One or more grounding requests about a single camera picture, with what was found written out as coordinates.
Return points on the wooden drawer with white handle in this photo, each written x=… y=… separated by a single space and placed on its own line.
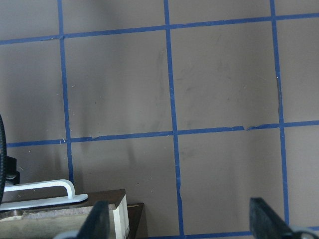
x=59 y=217

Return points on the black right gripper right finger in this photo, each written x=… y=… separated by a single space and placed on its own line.
x=264 y=222

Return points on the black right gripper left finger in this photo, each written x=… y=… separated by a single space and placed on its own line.
x=97 y=224

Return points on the dark brown drawer cabinet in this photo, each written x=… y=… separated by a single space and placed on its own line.
x=137 y=221

